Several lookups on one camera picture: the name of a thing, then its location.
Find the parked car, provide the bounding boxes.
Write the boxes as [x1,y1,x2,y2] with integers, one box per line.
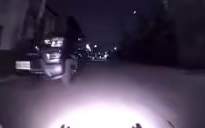
[14,35,88,81]

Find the dark trees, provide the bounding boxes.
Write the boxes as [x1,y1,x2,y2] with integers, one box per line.
[118,0,205,72]

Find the raised pavement with kerb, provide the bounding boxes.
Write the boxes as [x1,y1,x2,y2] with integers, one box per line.
[0,73,24,88]

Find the grey asphalt road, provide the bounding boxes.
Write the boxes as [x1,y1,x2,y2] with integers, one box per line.
[0,59,205,128]

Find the row of street lamps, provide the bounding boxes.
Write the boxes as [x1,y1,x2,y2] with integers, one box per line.
[85,43,119,61]

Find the building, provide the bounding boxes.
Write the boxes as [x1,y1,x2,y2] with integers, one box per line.
[0,0,48,78]

